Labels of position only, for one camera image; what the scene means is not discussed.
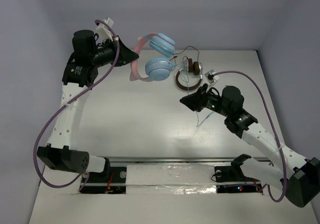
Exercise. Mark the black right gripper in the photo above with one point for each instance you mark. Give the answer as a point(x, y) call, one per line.
point(196, 100)

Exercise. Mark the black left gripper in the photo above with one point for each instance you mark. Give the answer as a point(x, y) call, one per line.
point(117, 53)

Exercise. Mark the pink blue cat-ear headphones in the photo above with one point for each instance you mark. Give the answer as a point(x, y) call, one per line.
point(157, 69)

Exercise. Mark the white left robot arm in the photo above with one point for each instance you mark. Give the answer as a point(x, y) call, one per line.
point(85, 46)

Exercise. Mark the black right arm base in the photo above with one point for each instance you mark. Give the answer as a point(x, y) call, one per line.
point(230, 179)

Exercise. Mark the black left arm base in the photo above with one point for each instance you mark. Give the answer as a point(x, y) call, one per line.
point(111, 181)

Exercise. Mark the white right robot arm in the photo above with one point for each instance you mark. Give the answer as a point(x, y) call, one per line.
point(292, 173)

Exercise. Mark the brown silver headphones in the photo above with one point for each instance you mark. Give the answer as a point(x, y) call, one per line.
point(190, 76)

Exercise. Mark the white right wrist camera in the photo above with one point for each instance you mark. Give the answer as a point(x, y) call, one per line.
point(211, 77)

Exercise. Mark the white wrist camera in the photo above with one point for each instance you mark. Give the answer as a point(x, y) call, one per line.
point(211, 77)
point(103, 32)

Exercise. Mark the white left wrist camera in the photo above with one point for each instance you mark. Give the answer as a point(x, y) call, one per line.
point(103, 32)

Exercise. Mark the aluminium rail left side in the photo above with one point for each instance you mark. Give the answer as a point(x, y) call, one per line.
point(66, 128)

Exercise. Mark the aluminium rail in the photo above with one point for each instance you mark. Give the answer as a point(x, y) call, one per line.
point(170, 160)
point(66, 128)

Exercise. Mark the aluminium rail front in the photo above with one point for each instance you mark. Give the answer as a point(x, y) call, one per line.
point(170, 160)

